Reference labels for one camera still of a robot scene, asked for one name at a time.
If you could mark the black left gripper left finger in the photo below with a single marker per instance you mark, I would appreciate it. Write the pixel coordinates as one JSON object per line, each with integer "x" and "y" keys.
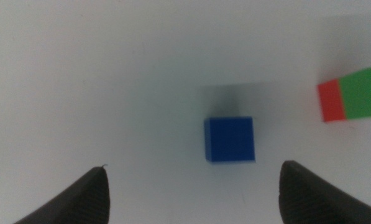
{"x": 85, "y": 199}

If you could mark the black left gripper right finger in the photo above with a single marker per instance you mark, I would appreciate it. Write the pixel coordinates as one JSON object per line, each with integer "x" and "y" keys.
{"x": 309, "y": 199}

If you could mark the blue cube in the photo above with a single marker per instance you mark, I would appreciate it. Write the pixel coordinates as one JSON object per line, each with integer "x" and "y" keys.
{"x": 230, "y": 140}

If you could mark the red cube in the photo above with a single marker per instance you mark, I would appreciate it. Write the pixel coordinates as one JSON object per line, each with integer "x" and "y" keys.
{"x": 331, "y": 99}

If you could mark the green cube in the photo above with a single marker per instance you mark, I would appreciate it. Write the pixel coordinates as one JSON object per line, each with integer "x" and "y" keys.
{"x": 362, "y": 93}

